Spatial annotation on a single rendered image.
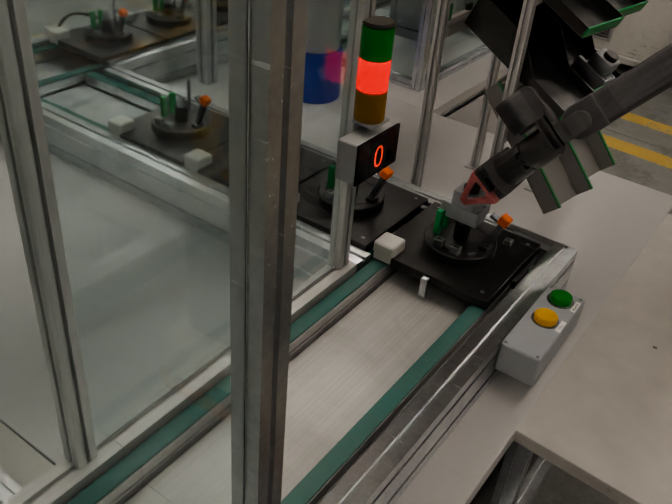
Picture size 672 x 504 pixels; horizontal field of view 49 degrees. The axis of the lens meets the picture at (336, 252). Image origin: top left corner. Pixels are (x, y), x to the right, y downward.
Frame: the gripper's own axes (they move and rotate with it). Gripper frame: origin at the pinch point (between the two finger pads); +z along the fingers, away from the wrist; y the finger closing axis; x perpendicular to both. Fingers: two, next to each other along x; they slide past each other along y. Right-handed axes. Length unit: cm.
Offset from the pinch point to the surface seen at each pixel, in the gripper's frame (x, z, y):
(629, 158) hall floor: 48, 104, -281
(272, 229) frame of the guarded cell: -10, -47, 83
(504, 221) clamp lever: 7.3, -3.1, 1.0
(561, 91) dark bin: -5.3, -11.5, -28.7
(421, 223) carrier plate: -0.6, 15.3, -2.2
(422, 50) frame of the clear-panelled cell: -40, 44, -85
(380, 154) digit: -14.7, -3.5, 18.3
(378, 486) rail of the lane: 21, -1, 56
